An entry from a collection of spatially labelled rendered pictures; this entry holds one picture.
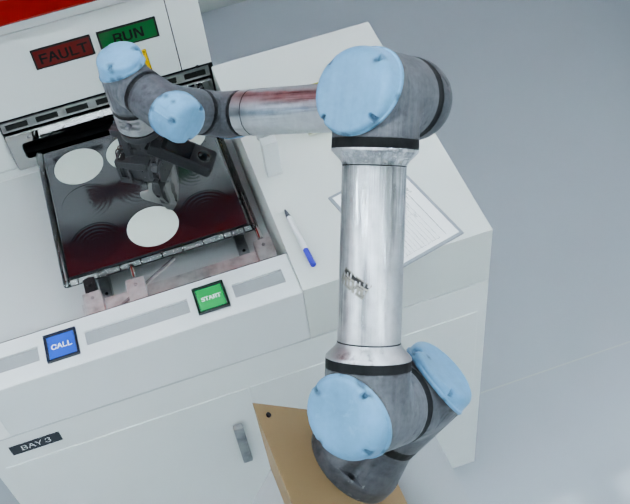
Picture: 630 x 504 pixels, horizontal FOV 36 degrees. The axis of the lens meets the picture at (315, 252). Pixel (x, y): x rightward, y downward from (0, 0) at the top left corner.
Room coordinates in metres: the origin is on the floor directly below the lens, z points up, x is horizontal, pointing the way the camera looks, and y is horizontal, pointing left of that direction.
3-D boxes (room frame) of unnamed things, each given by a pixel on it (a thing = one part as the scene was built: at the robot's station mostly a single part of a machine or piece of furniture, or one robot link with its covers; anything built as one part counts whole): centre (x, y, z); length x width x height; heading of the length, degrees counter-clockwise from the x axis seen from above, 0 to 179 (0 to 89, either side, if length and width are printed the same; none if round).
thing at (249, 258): (1.10, 0.25, 0.87); 0.36 x 0.08 x 0.03; 102
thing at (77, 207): (1.35, 0.32, 0.90); 0.34 x 0.34 x 0.01; 12
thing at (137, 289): (1.08, 0.32, 0.89); 0.08 x 0.03 x 0.03; 12
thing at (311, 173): (1.34, -0.08, 0.89); 0.62 x 0.35 x 0.14; 12
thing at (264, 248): (1.13, 0.09, 0.89); 0.08 x 0.03 x 0.03; 12
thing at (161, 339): (0.98, 0.31, 0.89); 0.55 x 0.09 x 0.14; 102
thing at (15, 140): (1.55, 0.38, 0.89); 0.44 x 0.02 x 0.10; 102
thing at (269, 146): (1.30, 0.06, 1.03); 0.06 x 0.04 x 0.13; 12
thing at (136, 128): (1.23, 0.26, 1.19); 0.08 x 0.08 x 0.05
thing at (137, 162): (1.24, 0.27, 1.11); 0.09 x 0.08 x 0.12; 71
